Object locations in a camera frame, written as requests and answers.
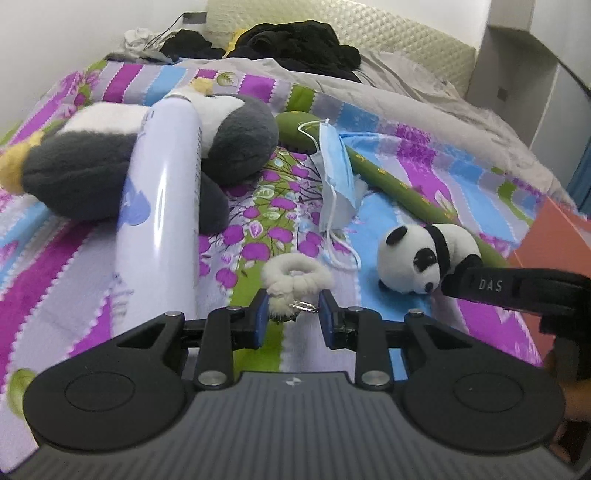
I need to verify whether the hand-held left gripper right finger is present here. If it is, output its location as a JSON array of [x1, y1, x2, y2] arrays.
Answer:
[[318, 289, 468, 389]]

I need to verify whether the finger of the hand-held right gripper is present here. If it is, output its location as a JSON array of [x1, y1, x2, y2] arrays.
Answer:
[[440, 265, 591, 317]]

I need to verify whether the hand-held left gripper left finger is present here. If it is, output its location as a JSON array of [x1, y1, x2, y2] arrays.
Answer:
[[111, 289, 269, 389]]

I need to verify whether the white fluffy ring keychain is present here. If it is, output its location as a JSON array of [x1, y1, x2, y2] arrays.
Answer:
[[261, 256, 334, 322]]

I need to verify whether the orange-rimmed white cardboard box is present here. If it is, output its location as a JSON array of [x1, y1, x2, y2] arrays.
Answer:
[[508, 196, 591, 370]]

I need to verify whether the small panda plush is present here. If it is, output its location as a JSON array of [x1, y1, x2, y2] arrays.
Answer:
[[376, 223, 484, 295]]

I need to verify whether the person's right hand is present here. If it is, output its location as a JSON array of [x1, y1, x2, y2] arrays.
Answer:
[[544, 350, 591, 446]]

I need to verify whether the blue curtain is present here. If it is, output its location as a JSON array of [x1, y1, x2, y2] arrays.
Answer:
[[567, 154, 591, 213]]

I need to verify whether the white plastic bottle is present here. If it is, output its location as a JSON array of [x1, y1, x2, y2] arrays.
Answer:
[[115, 98, 204, 319]]

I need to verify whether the long green plush toy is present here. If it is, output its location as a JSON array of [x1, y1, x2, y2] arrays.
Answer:
[[274, 111, 509, 269]]

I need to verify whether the blue face mask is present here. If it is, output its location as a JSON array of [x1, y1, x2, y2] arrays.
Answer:
[[298, 117, 369, 270]]

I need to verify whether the white cabinet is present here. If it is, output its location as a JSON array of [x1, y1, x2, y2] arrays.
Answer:
[[480, 0, 591, 160]]

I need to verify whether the grey quilt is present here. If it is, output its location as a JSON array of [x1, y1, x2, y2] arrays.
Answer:
[[277, 48, 578, 210]]

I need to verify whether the striped floral bedsheet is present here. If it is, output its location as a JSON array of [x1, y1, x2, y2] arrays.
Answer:
[[0, 58, 573, 462]]

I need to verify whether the grey and white penguin plush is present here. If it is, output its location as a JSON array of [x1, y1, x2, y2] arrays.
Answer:
[[0, 90, 280, 234]]

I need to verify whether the black clothing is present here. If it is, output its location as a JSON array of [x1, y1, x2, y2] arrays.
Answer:
[[159, 21, 362, 84]]

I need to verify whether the yellow cloth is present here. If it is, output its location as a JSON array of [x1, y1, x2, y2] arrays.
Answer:
[[225, 28, 252, 58]]

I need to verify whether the cream padded headboard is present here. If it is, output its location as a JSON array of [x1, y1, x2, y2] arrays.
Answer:
[[205, 0, 476, 100]]

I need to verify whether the white and grey garment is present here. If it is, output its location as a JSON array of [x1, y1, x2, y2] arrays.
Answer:
[[124, 28, 168, 62]]

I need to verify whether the black cable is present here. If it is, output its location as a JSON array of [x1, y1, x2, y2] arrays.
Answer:
[[151, 11, 208, 48]]

